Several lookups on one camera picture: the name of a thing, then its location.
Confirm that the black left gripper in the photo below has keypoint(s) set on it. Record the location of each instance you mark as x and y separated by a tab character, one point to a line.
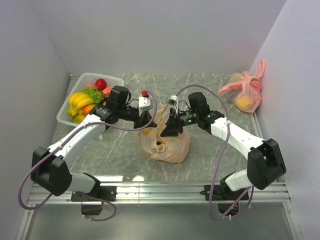
142	120

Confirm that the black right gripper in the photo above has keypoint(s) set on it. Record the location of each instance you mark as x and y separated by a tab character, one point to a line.
172	126

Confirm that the translucent orange plastic bag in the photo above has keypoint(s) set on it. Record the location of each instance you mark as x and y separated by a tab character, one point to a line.
172	149

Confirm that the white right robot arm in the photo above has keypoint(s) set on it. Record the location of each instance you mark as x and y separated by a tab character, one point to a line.
265	163

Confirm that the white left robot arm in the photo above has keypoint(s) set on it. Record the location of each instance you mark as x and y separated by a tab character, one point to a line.
51	166

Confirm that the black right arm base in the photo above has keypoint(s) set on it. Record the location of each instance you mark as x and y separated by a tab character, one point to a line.
220	194

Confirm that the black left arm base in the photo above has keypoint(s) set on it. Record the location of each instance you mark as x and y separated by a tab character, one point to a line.
92	203

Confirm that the fake peach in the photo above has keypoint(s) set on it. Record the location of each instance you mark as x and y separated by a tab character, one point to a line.
106	92

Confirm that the fake green grape bunch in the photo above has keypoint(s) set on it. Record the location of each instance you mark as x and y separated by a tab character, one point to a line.
93	93

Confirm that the fake red apple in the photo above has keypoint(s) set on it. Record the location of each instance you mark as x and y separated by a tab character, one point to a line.
100	84

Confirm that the fake mango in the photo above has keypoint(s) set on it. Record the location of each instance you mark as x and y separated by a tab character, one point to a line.
88	108

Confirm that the fake yellow banana bunch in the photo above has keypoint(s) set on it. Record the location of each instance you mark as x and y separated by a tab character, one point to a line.
77	102

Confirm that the pink tied fruit bag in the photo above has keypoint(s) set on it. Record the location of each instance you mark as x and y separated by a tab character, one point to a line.
244	89

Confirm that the white plastic fruit basket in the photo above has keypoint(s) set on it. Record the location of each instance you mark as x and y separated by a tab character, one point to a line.
79	85

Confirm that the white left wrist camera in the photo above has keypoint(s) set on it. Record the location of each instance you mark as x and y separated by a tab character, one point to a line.
145	104

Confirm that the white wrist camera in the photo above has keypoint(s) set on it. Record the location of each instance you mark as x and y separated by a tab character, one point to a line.
172	100
145	104

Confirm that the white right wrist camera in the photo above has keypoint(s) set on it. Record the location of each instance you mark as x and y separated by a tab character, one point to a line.
172	100

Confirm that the aluminium table edge rail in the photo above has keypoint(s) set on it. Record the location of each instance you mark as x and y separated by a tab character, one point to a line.
164	211

